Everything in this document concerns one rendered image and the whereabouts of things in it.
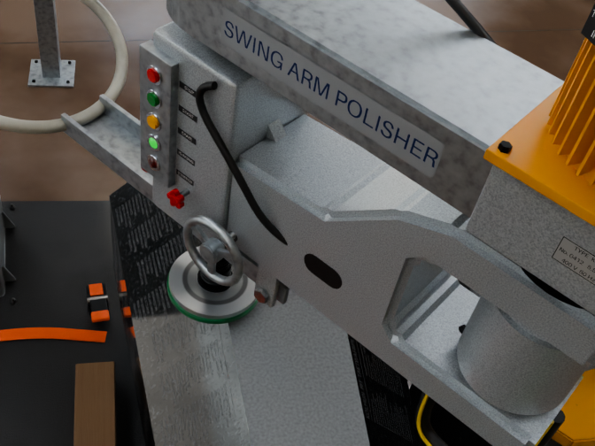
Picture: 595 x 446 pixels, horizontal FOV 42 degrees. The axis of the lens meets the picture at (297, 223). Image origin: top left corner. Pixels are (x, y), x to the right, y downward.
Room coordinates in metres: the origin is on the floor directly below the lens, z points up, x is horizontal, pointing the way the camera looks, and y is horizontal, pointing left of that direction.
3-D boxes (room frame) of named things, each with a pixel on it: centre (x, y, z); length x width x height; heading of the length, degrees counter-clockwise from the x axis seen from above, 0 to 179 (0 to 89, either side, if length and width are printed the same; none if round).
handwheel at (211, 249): (0.97, 0.12, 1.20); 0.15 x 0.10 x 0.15; 57
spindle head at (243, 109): (1.09, 0.09, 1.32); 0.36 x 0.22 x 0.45; 57
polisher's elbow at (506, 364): (0.78, -0.39, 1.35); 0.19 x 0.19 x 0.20
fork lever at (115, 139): (1.19, 0.25, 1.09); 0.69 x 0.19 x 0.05; 57
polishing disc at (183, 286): (1.14, 0.16, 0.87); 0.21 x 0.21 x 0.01
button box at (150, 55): (1.08, 0.28, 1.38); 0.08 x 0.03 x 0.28; 57
